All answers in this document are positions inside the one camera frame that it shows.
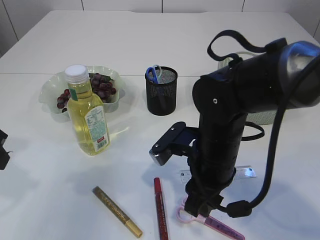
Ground green woven plastic basket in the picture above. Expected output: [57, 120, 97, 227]
[217, 51, 277, 126]

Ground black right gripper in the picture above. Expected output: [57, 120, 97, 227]
[184, 59, 283, 217]

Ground red glitter pen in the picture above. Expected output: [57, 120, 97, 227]
[153, 177, 169, 240]

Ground gold glitter pen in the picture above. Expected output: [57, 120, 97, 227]
[92, 186, 143, 238]

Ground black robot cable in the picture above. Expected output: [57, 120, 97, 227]
[186, 29, 320, 219]

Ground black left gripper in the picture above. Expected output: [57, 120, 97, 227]
[0, 130, 10, 170]

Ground pale green wavy plate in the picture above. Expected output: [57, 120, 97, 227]
[38, 65, 124, 123]

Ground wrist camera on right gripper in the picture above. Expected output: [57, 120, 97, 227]
[149, 121, 199, 166]

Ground yellow oil bottle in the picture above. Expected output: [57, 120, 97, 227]
[64, 64, 110, 156]

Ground pink scissors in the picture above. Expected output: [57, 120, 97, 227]
[176, 198, 246, 240]

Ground black mesh pen holder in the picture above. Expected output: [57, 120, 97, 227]
[144, 66, 178, 116]

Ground clear plastic ruler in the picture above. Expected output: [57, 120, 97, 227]
[178, 165, 256, 184]

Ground red artificial grape bunch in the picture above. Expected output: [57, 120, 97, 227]
[56, 73, 118, 112]

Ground blue scissors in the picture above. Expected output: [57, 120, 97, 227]
[145, 64, 162, 84]

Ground blue grey right robot arm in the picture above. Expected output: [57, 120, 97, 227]
[184, 41, 320, 218]

